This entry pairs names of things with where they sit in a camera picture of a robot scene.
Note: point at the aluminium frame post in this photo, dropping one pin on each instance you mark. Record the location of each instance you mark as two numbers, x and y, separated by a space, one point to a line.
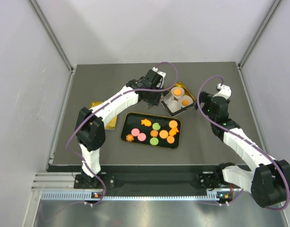
260 31
49 31

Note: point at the grey slotted cable duct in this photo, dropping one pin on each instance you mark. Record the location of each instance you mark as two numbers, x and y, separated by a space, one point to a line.
93 196

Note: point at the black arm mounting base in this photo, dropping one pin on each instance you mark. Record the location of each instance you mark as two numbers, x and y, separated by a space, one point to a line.
146 181

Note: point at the black rectangular cookie tray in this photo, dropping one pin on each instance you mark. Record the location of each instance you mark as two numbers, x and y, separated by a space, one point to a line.
133 120

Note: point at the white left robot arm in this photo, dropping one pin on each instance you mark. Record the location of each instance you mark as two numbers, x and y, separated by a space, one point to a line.
91 122

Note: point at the left aluminium frame post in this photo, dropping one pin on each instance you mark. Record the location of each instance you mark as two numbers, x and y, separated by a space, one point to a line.
49 31

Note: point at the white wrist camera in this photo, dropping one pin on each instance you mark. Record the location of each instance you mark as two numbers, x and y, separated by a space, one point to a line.
161 77
223 91

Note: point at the round dotted orange cookie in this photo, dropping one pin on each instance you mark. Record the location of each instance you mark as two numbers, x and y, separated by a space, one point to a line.
177 91

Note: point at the right aluminium frame post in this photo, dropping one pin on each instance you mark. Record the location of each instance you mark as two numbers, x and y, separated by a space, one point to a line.
260 31

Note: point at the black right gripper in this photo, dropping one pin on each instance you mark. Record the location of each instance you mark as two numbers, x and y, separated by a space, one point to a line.
206 98

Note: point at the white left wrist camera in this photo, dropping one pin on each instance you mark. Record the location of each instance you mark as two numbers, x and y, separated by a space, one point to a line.
161 77

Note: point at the green round cookie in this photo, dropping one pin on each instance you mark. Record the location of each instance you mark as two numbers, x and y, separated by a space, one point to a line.
154 141
156 126

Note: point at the pink round cookie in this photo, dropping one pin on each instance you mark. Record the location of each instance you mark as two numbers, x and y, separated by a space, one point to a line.
141 137
135 132

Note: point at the orange swirl cookie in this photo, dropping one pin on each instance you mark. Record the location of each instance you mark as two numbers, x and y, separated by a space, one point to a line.
185 102

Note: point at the dark square cookie tin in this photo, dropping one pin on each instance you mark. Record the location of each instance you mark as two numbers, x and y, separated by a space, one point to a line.
177 100

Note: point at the metal serving tongs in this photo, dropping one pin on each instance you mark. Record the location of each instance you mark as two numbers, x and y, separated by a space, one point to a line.
156 102

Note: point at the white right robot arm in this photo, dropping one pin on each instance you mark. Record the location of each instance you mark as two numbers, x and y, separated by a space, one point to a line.
268 179

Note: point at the gold tin lid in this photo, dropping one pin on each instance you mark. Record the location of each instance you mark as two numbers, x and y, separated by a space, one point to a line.
109 123

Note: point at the orange star flower cookie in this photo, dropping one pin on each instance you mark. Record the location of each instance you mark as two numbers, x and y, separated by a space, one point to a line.
129 138

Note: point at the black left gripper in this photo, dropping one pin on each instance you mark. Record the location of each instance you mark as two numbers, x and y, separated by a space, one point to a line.
155 101

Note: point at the white paper cup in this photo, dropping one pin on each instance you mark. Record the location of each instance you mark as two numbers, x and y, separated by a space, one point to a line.
177 97
187 98
173 106
168 99

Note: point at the black round cookie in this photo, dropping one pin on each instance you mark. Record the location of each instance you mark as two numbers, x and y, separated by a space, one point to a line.
163 123

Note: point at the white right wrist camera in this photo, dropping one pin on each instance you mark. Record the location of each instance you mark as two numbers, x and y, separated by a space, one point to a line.
223 91

